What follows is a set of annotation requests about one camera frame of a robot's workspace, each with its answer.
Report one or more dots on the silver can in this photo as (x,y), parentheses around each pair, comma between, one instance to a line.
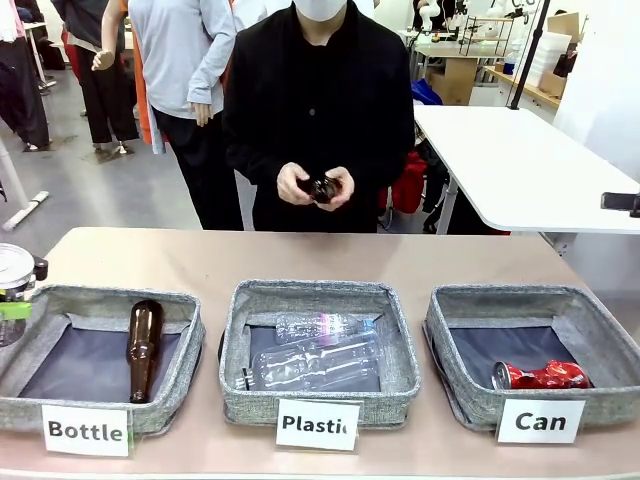
(12,265)

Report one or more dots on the brown glass beer bottle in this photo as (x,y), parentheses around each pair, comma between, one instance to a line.
(142,340)

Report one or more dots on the plastic bottle with pink label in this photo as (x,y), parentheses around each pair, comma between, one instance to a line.
(305,327)

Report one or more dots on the small brown glass bottle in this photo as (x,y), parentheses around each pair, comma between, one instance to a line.
(324,190)

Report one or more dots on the person's right forearm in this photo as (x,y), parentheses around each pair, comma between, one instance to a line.
(255,160)

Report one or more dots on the person's left forearm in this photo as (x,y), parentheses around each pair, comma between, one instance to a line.
(385,155)

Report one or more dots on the grey fabric basket for bottles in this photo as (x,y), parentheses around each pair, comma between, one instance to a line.
(165,412)

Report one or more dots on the grey fabric basket for plastic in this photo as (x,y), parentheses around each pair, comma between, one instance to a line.
(235,400)

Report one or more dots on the white Can label card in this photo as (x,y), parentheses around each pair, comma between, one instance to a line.
(505,425)

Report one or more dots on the crushed red can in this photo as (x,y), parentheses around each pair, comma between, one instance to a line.
(550,377)

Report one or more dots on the grey fabric basket for cans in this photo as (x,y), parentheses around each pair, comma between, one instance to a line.
(610,405)

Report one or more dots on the person's right hand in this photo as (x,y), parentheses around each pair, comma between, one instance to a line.
(290,185)

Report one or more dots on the person's left hand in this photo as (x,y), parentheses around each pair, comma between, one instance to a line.
(347,190)

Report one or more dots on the white table leg foot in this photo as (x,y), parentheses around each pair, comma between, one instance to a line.
(25,210)

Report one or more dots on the white Bottle label card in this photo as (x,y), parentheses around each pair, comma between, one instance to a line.
(60,415)

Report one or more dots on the hanging black garment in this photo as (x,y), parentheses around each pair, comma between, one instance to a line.
(20,100)

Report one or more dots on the figure in black trousers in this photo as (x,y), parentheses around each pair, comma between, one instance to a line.
(105,110)

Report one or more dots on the bare armed mannequin, orange garment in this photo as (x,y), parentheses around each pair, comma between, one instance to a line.
(107,55)

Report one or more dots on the grey shirted mannequin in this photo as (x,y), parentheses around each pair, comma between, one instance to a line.
(170,60)

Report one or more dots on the large clear plastic bottle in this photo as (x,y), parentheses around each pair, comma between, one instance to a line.
(310,365)

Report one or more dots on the white Plastic label card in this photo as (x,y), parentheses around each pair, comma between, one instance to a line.
(320,407)

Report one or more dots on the person in black clothes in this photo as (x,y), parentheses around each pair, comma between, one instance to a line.
(320,100)

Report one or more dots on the red bag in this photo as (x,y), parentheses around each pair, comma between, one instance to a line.
(410,185)

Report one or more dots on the white face mask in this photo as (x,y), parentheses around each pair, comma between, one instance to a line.
(320,9)

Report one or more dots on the blue bag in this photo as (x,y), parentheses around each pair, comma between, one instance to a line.
(425,92)

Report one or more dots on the large cardboard box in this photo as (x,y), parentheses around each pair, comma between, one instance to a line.
(457,80)

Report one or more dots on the white table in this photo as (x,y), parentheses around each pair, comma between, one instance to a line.
(525,165)

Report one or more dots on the wooden workbench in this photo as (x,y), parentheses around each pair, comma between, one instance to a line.
(520,84)

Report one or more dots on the black stand pole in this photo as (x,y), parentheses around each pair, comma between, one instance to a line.
(530,50)

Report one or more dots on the stacked white plastic boxes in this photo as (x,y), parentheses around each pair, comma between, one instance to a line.
(550,55)

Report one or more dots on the small cardboard box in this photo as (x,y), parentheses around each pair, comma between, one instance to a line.
(565,22)

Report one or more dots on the black clamp device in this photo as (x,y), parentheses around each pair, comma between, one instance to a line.
(617,201)

